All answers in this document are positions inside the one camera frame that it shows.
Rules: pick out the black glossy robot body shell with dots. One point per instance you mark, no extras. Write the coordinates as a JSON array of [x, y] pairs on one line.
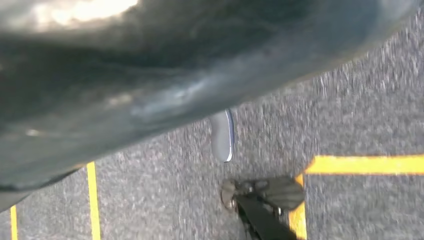
[[132, 82]]

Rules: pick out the black robot foot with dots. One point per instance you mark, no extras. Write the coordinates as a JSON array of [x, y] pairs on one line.
[[281, 192]]

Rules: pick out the yellow floor tape square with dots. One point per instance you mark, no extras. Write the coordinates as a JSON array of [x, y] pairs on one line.
[[93, 198]]

